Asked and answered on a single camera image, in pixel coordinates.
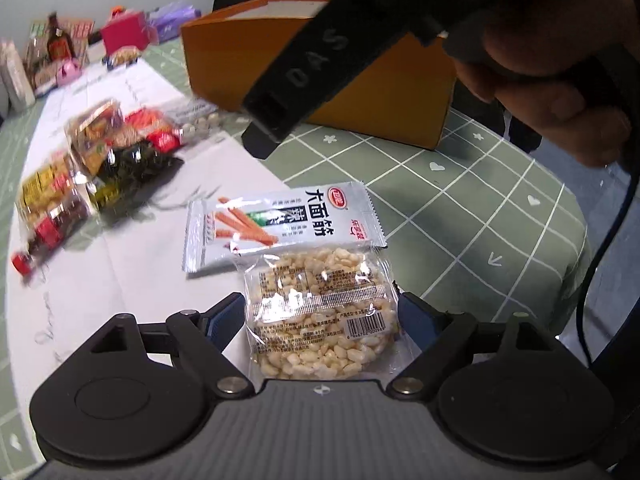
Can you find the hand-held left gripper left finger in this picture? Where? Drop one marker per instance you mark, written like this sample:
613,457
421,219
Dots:
225,317

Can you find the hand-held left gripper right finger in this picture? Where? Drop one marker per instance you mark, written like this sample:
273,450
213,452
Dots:
417,317

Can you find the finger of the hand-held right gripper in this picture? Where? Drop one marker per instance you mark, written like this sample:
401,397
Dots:
325,55

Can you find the puffed rice cake packet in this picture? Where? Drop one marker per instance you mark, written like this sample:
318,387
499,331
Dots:
320,310

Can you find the orange cardboard box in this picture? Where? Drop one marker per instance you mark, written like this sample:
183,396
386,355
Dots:
225,60

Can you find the clear bag of white balls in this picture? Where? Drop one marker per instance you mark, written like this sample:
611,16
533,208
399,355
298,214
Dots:
200,122

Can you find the clear bag of yellow snacks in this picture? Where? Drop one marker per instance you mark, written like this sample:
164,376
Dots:
122,56

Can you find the person's right hand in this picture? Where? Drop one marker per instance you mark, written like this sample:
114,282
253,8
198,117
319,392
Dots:
545,25

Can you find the white printed table runner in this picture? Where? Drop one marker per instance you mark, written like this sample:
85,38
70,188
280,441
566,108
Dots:
150,270

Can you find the silver spicy strip packet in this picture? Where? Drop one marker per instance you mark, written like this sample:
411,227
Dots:
280,210

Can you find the green checkered tablecloth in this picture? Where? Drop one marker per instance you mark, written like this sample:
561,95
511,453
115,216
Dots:
450,185

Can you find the purple tissue pack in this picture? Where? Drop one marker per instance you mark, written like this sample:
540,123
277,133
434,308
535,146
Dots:
172,20

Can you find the dark green snack packet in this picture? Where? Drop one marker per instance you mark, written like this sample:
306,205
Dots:
137,162

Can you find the red brown snack packet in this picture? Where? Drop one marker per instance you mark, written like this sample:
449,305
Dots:
50,232

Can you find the pink box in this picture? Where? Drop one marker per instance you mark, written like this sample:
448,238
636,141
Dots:
125,32

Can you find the yellow snack packet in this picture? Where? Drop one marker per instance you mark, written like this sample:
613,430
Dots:
45,185

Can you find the orange brown snack packet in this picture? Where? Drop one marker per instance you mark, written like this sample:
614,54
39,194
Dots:
95,132

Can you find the dotted sticker sheet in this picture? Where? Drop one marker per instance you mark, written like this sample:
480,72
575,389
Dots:
80,27

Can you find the pink lidded bowl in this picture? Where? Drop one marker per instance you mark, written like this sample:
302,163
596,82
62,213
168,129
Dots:
67,71

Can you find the brown glass bottle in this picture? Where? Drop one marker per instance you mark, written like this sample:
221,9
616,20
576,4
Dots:
56,37

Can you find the clear plastic bottle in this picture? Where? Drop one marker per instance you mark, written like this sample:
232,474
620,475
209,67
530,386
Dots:
35,55

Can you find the white thermos bottle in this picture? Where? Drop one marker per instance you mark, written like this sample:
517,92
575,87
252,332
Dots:
15,77

